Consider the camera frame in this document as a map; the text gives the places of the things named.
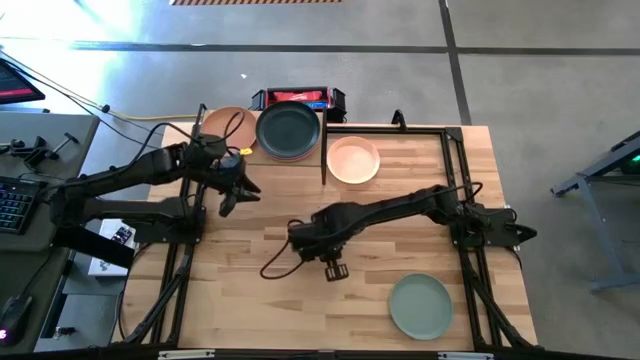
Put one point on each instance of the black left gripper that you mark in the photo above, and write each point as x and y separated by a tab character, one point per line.
220	162

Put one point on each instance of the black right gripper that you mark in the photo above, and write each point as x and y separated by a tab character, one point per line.
330	235

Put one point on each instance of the terracotta plate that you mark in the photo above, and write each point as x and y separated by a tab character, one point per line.
214	127

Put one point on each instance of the dark green plate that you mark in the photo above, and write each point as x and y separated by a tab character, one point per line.
287	130

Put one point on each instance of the peach plate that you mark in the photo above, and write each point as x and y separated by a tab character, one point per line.
352	160

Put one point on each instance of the sage green plate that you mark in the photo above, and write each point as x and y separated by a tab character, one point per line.
421	306

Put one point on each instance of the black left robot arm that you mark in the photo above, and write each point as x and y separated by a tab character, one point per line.
125	172

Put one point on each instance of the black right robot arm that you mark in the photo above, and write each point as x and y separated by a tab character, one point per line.
390	212

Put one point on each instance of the red and black toolbox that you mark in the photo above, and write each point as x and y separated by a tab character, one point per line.
295	94

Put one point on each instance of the black angled panel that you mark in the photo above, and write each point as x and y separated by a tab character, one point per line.
95	247

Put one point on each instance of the white cardboard box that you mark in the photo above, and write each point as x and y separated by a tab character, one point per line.
102	265

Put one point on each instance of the grey side desk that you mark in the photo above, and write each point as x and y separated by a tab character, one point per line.
62	170

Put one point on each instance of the grey cabinet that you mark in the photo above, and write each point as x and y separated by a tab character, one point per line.
85	320

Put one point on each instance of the black desk clamp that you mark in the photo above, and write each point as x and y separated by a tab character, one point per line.
32	152

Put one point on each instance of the small black adapter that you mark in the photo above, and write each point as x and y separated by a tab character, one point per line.
65	331

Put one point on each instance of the black backlit keyboard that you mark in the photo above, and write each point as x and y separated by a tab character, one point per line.
17	205

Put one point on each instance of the desk computer monitor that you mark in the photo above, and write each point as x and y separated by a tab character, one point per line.
15	85

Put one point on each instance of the black computer mouse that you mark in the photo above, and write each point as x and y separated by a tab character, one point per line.
14	317

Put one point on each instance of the grey workbench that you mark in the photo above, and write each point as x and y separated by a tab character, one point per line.
602	225

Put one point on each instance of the black device with green light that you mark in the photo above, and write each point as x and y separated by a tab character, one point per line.
631	162

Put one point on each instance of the black aluminium frame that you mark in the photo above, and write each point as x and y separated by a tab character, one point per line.
162	300
345	130

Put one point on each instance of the black table edge rail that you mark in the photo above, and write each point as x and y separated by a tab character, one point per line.
280	356

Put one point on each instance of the black camera bracket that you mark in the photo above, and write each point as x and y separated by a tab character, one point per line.
398	119

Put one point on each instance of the white metal bracket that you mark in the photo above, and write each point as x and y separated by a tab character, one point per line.
186	354
465	356

